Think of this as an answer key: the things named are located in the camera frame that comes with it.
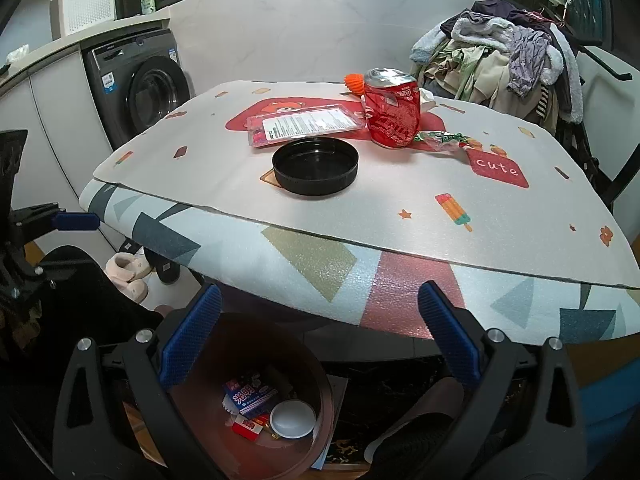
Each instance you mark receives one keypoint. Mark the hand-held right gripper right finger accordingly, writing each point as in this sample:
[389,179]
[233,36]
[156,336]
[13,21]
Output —
[447,325]

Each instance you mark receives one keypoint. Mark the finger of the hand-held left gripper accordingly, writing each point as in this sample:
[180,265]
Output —
[10,160]
[75,221]

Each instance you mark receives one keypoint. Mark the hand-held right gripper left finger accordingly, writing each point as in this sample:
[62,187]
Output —
[192,325]

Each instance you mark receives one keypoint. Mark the brown trash bin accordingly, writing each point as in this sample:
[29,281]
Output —
[225,355]

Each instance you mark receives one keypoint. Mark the green candy wrapper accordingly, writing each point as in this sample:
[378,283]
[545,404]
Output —
[440,139]

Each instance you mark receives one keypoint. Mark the black round lid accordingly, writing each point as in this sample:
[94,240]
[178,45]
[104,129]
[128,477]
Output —
[315,160]

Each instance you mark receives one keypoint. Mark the red soda can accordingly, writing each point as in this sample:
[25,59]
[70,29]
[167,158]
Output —
[392,115]

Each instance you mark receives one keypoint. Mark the clear plastic blister pack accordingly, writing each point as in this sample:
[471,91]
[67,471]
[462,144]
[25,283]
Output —
[300,125]

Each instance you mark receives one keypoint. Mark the white tissue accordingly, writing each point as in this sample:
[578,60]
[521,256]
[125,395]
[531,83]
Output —
[426,97]

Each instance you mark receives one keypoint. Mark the orange bristle brush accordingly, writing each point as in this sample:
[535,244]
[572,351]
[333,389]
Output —
[354,82]

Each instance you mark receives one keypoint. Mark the white counter cabinet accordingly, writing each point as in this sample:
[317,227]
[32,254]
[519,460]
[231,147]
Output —
[55,125]

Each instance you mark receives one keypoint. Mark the dark shoe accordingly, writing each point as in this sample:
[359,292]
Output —
[167,272]

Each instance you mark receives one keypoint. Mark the pink plush slipper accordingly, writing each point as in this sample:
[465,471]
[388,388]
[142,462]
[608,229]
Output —
[131,290]
[127,266]

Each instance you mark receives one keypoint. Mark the white crumpled bag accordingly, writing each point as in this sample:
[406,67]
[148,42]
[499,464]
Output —
[17,53]

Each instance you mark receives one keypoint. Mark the dark slipper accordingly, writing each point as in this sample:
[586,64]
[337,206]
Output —
[400,447]

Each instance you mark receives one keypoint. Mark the printed table mat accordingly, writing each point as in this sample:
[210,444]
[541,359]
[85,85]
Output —
[350,220]

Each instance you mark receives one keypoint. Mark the grey washing machine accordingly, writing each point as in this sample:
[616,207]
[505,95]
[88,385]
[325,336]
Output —
[150,90]

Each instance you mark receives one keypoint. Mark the white laundry basket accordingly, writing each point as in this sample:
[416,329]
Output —
[85,5]

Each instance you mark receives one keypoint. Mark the blue cloth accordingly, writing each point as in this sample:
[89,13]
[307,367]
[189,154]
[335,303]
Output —
[610,410]

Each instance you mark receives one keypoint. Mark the pump soap bottle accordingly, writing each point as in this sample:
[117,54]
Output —
[147,4]

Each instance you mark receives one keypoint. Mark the black exercise bike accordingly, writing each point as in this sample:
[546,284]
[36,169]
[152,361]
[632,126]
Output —
[617,182]

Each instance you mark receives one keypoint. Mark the pile of clothes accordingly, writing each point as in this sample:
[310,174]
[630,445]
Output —
[500,60]

